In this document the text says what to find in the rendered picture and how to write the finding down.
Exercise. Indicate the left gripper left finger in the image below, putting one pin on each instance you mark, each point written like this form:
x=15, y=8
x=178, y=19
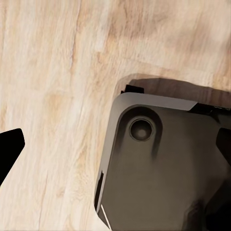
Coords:
x=12, y=143

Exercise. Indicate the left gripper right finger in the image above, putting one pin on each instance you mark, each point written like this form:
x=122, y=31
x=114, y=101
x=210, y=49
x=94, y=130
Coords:
x=223, y=143

